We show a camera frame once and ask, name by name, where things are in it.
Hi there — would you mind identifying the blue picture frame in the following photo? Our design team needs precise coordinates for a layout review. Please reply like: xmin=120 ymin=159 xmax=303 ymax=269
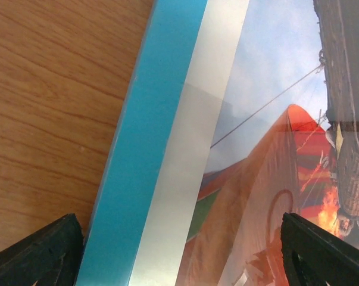
xmin=76 ymin=1 xmax=248 ymax=285

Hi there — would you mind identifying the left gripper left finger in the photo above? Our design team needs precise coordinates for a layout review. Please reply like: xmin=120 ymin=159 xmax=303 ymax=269
xmin=0 ymin=213 xmax=83 ymax=285

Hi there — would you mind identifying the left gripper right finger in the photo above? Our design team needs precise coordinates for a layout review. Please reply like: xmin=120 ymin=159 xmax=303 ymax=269
xmin=280 ymin=213 xmax=359 ymax=285

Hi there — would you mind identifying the hot air balloon photo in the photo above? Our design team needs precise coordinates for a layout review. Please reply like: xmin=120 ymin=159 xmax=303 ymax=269
xmin=176 ymin=1 xmax=359 ymax=285

